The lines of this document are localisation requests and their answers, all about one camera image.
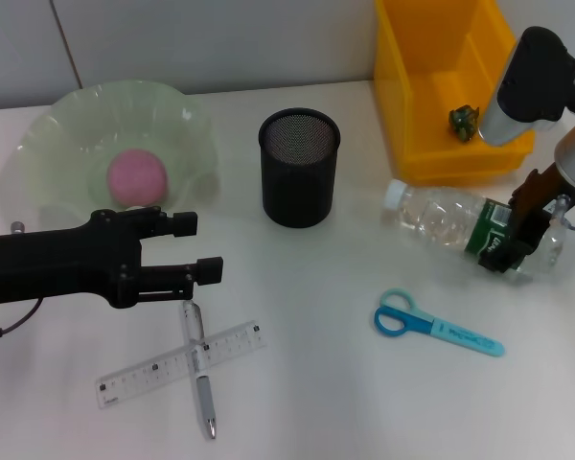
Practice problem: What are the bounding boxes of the clear green-label water bottle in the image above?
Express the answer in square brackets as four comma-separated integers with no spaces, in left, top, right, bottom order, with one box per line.
[381,178,566,285]

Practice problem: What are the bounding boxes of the pink peach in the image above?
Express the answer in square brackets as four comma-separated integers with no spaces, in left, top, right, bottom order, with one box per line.
[105,148,169,208]

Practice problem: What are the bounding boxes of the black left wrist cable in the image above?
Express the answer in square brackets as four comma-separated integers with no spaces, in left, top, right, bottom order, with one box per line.
[0,298,43,341]

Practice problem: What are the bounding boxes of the silver ballpoint pen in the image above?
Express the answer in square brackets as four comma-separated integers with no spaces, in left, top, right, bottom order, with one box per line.
[180,300,219,442]

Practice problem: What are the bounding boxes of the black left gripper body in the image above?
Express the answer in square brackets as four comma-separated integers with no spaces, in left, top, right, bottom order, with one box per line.
[0,207,144,309]

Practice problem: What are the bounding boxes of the transparent plastic ruler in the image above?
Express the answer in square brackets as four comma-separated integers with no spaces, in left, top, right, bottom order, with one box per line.
[94,319,269,411]

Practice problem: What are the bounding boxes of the dark green plastic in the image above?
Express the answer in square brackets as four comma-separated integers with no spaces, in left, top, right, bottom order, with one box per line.
[448,104,482,145]

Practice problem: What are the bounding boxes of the blue scissors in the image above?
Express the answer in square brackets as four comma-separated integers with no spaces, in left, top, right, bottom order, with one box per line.
[374,287,507,358]

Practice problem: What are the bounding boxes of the black mesh pen holder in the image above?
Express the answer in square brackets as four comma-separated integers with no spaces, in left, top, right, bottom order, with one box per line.
[257,107,342,229]

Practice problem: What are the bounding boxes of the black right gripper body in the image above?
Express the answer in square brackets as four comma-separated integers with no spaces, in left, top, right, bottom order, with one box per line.
[509,164,575,242]

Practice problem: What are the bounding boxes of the pale green glass fruit plate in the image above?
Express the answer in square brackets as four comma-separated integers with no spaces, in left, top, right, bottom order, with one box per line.
[16,80,221,222]

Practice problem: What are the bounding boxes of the yellow plastic bin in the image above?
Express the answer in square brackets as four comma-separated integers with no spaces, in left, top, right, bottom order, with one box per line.
[373,0,542,182]

